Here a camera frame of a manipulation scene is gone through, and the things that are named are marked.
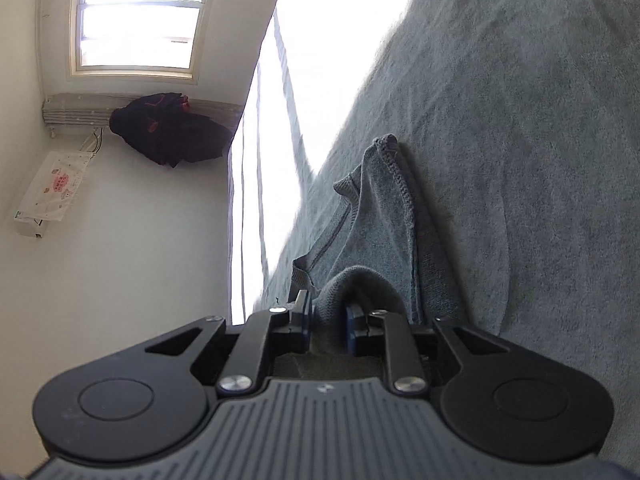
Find grey knitted cat sweater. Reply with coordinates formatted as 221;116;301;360
262;134;468;385

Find grey bed sheet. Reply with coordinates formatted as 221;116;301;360
229;0;639;469

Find dark clothes hanging on wall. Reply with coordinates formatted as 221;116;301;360
108;92;233;168

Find wall air conditioner with cover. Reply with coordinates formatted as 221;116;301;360
14;151;94;238

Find window with white frame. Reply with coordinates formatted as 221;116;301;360
70;0;209;80

